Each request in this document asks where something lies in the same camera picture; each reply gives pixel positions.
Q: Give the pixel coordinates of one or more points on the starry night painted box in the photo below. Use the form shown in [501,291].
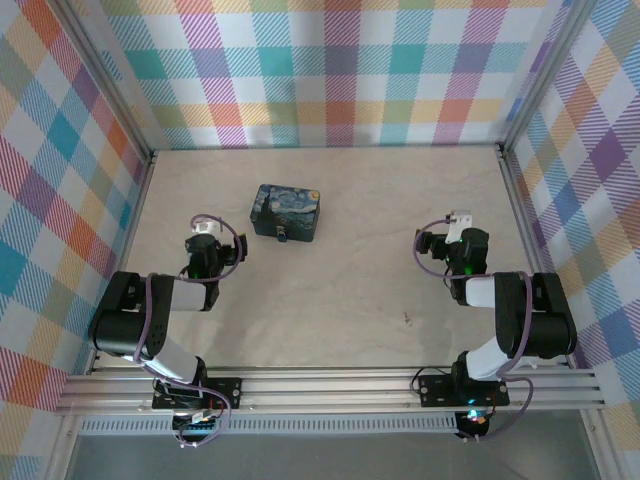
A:
[287,207]

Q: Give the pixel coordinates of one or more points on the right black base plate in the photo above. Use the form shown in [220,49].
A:
[435,390]

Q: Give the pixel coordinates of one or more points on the left controller board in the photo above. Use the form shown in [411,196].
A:
[197,419]

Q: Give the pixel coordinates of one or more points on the aluminium side rail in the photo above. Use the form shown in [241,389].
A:
[132,240]
[525,240]

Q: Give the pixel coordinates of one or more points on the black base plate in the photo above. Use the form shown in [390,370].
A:
[435,390]
[225,392]

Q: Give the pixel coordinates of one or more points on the controller board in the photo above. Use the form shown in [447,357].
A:
[474,419]
[197,419]

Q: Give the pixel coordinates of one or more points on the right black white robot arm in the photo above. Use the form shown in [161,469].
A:
[545,325]

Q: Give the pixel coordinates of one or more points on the right aluminium side rail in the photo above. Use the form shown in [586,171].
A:
[525,240]

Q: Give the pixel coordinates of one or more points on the left aluminium frame post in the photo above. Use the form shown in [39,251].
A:
[107,85]

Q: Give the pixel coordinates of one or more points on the long aluminium base rail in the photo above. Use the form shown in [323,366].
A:
[325,387]

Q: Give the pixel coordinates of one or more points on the right aluminium frame post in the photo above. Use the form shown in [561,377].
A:
[545,80]

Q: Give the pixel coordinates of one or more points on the aluminium frame post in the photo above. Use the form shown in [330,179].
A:
[107,85]
[545,80]

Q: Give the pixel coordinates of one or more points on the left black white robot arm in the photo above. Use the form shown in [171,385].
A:
[125,330]

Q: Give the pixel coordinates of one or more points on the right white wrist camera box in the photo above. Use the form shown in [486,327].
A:
[459,227]

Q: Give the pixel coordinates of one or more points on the right controller board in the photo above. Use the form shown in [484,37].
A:
[474,419]

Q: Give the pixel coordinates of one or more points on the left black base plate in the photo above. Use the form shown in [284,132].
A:
[225,392]

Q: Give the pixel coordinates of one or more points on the left aluminium side rail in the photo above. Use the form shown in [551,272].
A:
[132,240]

